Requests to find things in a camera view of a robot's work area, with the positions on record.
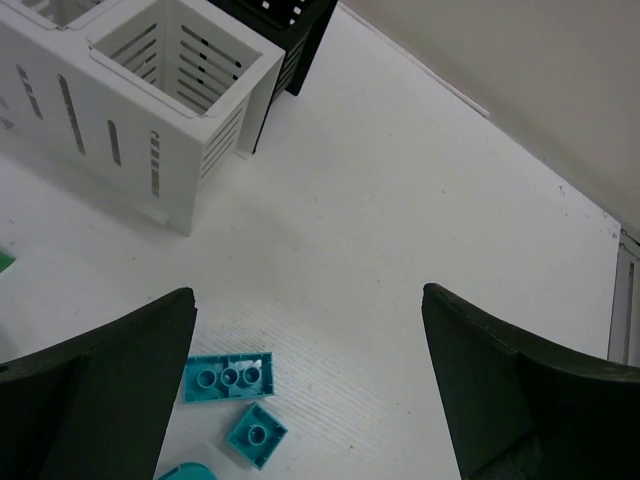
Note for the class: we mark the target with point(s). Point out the teal square lego brick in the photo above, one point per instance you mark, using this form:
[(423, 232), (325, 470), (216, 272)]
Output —
[(256, 434)]

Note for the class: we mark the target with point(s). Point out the aluminium rail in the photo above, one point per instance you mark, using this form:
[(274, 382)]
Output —
[(623, 344)]

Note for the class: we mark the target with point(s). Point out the white slotted container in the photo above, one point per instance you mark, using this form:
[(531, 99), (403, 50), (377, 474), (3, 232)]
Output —
[(148, 96)]

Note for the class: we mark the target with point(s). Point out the teal rounded lego piece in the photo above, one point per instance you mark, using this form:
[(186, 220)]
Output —
[(188, 471)]

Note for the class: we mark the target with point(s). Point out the green arched lego brick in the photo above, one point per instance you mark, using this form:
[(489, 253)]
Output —
[(6, 260)]

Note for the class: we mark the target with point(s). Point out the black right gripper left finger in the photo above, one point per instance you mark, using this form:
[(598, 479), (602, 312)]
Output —
[(97, 406)]

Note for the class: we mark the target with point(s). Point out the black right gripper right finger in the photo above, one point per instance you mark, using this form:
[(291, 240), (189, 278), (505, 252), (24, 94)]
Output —
[(518, 406)]

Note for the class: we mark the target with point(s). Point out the teal long lego brick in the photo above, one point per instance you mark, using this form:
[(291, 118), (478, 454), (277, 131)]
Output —
[(214, 378)]

